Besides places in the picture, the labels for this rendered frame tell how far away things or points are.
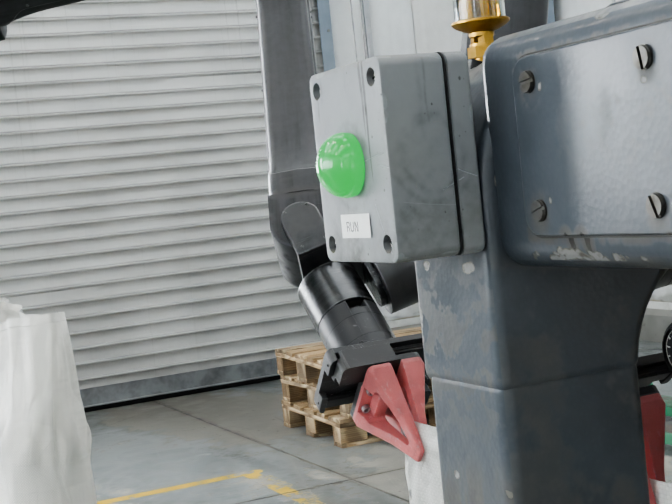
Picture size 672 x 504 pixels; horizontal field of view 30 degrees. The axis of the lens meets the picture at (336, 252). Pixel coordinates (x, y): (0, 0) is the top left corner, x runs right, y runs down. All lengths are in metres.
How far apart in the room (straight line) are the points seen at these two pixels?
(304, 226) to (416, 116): 0.57
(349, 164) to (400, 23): 8.65
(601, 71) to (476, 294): 0.13
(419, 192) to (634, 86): 0.12
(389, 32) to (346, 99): 8.58
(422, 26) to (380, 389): 8.32
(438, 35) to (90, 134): 2.71
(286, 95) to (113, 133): 7.05
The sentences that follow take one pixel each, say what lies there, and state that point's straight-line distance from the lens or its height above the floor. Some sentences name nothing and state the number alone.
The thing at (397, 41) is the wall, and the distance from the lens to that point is 9.17.
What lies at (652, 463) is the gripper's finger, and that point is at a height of 1.09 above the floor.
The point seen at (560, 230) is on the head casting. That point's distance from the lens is 0.52.
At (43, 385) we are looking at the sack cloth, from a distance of 2.39.
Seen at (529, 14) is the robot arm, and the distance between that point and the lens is 0.89.
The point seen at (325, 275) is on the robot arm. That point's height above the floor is 1.20.
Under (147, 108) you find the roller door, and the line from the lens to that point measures 8.34.
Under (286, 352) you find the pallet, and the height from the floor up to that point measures 0.42.
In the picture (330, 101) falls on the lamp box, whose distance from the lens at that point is 0.59.
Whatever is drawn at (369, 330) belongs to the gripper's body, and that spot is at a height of 1.15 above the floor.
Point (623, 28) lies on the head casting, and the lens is 0.49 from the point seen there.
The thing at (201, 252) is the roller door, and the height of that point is 0.93.
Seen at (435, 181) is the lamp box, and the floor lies 1.27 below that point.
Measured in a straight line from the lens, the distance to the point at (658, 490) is 0.77.
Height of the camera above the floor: 1.28
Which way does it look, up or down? 3 degrees down
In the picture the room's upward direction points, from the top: 6 degrees counter-clockwise
